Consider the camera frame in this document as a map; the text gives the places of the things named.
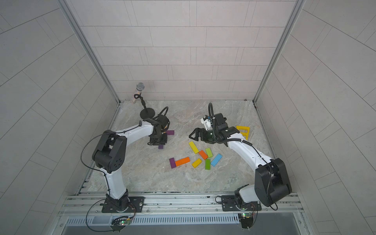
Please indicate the aluminium rail frame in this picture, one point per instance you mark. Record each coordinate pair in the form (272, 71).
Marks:
(170, 209)

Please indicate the orange long block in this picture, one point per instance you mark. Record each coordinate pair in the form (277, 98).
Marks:
(182, 161)

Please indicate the microphone on black stand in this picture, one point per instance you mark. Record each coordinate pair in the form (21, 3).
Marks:
(145, 112)

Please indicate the circuit board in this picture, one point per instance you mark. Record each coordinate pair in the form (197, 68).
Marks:
(120, 223)
(246, 220)

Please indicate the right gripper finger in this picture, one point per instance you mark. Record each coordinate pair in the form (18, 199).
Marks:
(195, 136)
(197, 132)

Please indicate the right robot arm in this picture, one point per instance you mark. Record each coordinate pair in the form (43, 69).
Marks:
(271, 182)

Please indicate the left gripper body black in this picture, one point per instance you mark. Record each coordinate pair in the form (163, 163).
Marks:
(161, 139)

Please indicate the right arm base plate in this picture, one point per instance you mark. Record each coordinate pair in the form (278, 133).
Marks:
(229, 203)

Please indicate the right circuit board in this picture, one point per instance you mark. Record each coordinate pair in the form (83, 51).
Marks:
(246, 220)

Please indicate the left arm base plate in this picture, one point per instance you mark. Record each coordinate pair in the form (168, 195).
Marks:
(125, 204)

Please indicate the yellow triangle frame piece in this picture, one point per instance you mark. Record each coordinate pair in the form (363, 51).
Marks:
(244, 130)

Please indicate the yellow long block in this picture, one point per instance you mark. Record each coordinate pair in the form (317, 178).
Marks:
(193, 147)

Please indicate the red-orange block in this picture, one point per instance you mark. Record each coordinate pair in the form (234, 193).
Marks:
(203, 154)

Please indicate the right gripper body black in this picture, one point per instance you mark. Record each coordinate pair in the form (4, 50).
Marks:
(210, 136)

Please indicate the left circuit board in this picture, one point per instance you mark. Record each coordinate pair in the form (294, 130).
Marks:
(120, 223)

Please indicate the light blue block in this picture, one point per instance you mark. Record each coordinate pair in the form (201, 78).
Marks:
(216, 159)

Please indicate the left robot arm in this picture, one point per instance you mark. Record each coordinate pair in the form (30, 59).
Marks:
(110, 152)

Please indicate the yellow short block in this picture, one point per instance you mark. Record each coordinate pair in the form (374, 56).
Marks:
(196, 163)

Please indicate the lime green flat block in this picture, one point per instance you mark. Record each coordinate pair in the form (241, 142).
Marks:
(208, 152)

